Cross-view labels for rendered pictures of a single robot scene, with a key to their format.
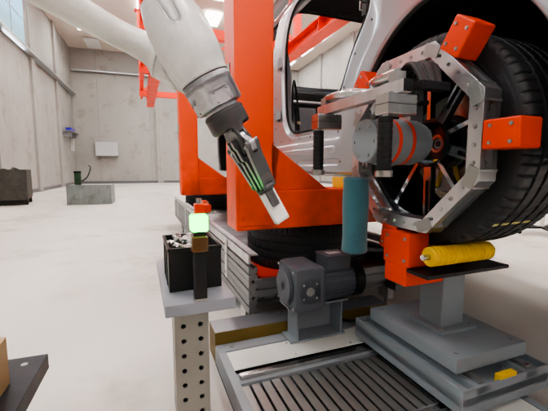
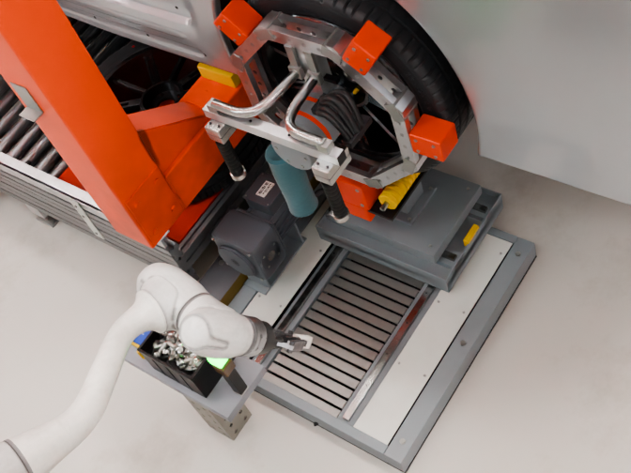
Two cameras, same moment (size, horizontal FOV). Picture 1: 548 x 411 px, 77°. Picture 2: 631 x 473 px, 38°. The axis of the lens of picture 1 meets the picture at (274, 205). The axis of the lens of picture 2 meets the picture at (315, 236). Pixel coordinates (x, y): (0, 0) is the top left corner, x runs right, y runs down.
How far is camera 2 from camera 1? 188 cm
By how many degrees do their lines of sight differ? 47
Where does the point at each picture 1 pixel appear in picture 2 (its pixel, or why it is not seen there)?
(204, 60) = (247, 343)
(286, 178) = (169, 149)
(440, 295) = not seen: hidden behind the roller
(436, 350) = (413, 250)
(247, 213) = (154, 224)
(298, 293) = (262, 267)
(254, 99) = (93, 114)
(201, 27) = (238, 331)
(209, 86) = (254, 348)
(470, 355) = (442, 242)
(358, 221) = (301, 190)
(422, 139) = not seen: hidden behind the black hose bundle
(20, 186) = not seen: outside the picture
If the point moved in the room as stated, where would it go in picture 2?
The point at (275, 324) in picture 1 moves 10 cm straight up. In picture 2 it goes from (234, 283) to (224, 267)
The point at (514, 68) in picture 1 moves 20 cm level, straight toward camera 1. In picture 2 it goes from (420, 72) to (425, 136)
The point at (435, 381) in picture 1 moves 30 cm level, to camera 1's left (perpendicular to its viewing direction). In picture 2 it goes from (421, 273) to (345, 330)
